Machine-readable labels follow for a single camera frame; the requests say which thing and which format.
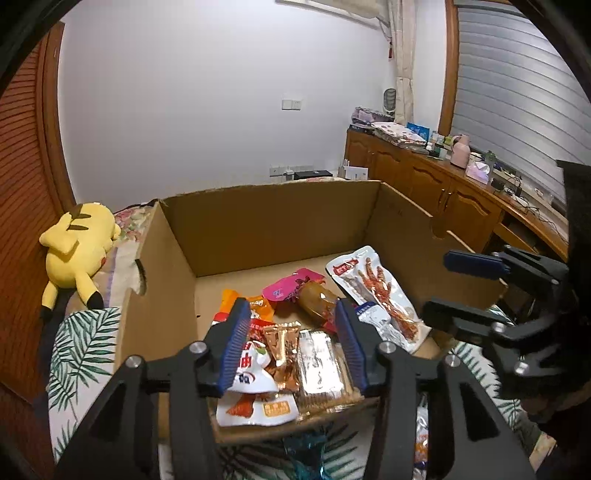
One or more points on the green bottle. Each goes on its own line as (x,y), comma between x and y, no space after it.
(489,158)

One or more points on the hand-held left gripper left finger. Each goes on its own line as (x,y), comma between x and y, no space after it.
(235,346)

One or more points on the brown wooden slatted wardrobe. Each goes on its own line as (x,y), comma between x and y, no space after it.
(27,161)

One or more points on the group of small bottles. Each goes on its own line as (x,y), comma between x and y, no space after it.
(438,145)

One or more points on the white box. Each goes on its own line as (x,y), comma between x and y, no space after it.
(353,172)

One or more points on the black box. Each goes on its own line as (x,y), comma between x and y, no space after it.
(314,174)

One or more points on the stack of folded cloths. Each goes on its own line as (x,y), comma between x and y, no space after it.
(397,134)

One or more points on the grey window blinds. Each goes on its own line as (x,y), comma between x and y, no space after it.
(517,92)

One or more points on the small silver snack packet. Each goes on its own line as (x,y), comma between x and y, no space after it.
(376,318)

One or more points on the white wall switch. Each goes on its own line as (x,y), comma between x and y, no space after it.
(291,105)

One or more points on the brown wooden cabinet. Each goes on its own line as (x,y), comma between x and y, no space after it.
(415,175)

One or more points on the brown cardboard box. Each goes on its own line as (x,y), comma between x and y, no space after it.
(258,226)

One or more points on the clear chicken feet snack packet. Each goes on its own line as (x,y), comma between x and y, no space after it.
(369,281)

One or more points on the blue box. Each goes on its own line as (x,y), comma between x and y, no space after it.
(418,130)

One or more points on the white red snack packet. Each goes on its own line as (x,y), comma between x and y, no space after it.
(249,406)

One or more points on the white air conditioner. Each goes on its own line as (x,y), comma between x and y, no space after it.
(332,8)

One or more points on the yellow plush toy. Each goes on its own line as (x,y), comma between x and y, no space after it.
(78,244)

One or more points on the wooden window frame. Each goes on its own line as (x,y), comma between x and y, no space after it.
(449,69)

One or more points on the clear cracker packet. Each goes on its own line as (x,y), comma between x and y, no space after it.
(323,374)

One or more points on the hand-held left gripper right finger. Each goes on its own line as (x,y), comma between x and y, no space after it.
(351,346)

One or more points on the teal snack packet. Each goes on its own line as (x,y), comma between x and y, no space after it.
(304,457)

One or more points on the pink snack packet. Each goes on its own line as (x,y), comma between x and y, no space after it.
(314,295)

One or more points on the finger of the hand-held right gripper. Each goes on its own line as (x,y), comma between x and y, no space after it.
(473,263)
(457,316)

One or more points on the white orange snack packet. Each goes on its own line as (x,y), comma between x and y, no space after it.
(422,443)

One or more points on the tissue box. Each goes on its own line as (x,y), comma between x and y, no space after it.
(478,173)

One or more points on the beige curtain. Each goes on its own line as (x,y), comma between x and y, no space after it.
(404,55)

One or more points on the brown snack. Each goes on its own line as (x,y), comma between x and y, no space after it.
(284,360)

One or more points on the pink kettle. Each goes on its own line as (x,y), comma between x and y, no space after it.
(460,152)

